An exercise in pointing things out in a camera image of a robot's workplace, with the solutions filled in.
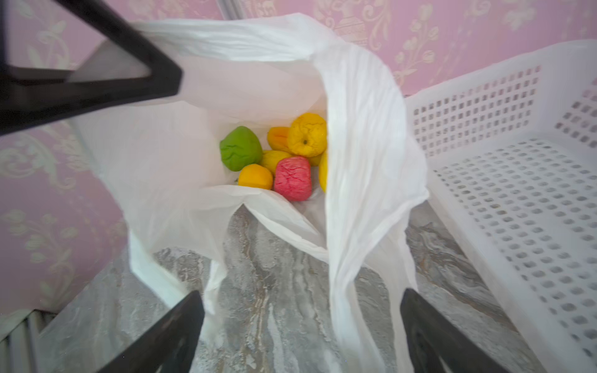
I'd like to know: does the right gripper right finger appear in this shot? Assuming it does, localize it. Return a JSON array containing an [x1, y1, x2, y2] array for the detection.
[[400, 288, 507, 372]]

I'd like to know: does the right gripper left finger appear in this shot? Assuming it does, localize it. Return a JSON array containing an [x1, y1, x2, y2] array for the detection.
[[99, 291, 205, 373]]

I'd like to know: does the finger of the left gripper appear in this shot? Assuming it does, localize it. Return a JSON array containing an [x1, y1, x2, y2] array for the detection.
[[1, 1, 183, 136]]

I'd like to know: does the small orange toy fruit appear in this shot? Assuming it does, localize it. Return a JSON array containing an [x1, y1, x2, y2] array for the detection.
[[238, 164, 274, 190]]

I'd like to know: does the red toy apple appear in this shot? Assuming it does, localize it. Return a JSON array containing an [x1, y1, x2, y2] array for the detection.
[[274, 156, 312, 201]]

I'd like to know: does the white plastic bag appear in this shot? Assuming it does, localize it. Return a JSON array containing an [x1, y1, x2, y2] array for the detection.
[[71, 13, 428, 372]]

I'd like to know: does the white plastic basket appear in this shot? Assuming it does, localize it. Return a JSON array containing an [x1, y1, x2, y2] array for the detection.
[[406, 40, 596, 372]]

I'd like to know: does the yellow toy banana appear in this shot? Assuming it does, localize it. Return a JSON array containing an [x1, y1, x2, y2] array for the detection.
[[319, 151, 328, 193]]

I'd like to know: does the green toy apple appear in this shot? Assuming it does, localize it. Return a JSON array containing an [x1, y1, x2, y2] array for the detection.
[[219, 126, 263, 172]]

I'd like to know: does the yellow toy lemon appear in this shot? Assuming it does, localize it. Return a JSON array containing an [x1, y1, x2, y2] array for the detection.
[[260, 150, 292, 175]]

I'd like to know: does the yellow toy orange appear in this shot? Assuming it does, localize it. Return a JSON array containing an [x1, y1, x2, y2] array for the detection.
[[287, 113, 327, 158]]

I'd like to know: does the orange toy mango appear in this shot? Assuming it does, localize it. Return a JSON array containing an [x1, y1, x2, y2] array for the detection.
[[267, 127, 292, 153]]

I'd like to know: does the left aluminium corner post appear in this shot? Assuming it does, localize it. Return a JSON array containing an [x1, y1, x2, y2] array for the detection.
[[216, 0, 244, 20]]

